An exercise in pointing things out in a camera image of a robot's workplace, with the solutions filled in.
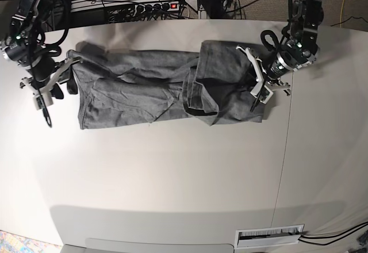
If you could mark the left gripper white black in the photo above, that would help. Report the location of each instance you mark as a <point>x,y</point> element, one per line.
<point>257,73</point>

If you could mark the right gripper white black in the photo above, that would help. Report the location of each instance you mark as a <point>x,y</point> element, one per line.
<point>63,74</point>

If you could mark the grey T-shirt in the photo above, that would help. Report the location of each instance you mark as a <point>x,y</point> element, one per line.
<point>127,87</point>

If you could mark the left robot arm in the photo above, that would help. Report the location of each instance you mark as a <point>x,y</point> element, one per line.
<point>295,50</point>

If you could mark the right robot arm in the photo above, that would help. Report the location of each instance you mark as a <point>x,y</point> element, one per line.
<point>25,44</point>

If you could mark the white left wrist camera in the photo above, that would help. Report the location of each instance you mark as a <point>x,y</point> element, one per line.
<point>264,92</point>

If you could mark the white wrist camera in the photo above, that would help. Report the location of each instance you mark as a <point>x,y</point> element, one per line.
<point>264,92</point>
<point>43,101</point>

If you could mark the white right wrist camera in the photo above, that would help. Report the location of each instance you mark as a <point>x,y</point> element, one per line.
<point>43,101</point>

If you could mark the white power strip red switch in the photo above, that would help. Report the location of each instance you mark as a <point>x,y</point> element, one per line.
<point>135,11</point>

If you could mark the white table cable grommet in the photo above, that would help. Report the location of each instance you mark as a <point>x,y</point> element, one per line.
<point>268,237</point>

